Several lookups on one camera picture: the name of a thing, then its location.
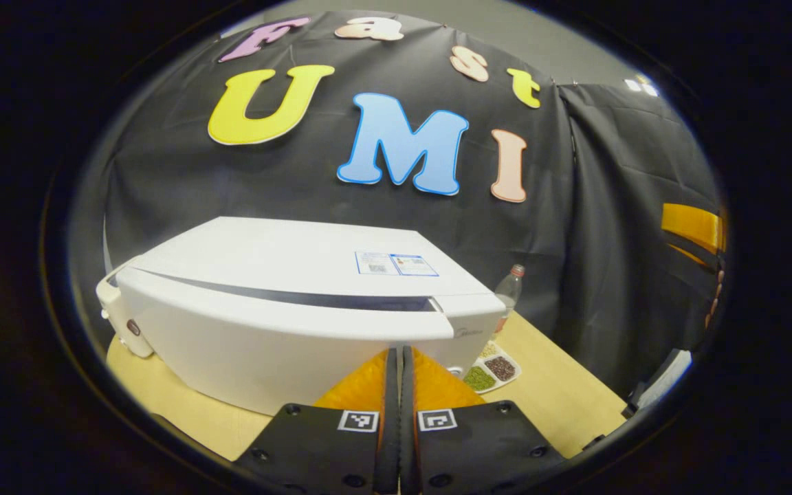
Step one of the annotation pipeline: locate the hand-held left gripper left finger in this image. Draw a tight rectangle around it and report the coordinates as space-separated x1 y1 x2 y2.
234 347 400 495

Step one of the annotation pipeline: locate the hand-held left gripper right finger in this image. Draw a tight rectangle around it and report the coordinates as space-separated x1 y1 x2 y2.
399 346 569 495

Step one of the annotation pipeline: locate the white microwave oven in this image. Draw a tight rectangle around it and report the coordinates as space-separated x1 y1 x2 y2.
104 217 507 417

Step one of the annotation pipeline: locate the black backdrop cloth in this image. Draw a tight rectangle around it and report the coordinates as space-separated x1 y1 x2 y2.
69 10 727 399

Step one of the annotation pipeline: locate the white tray with seeds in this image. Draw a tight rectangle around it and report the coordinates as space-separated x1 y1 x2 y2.
463 340 523 395

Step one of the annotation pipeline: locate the small ceiling light panel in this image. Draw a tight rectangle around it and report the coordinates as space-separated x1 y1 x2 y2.
624 74 660 98

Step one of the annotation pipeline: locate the white sheet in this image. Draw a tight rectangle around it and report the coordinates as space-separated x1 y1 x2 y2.
633 349 693 413

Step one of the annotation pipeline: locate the clear plastic bottle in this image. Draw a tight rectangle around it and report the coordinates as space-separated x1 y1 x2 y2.
494 264 527 338

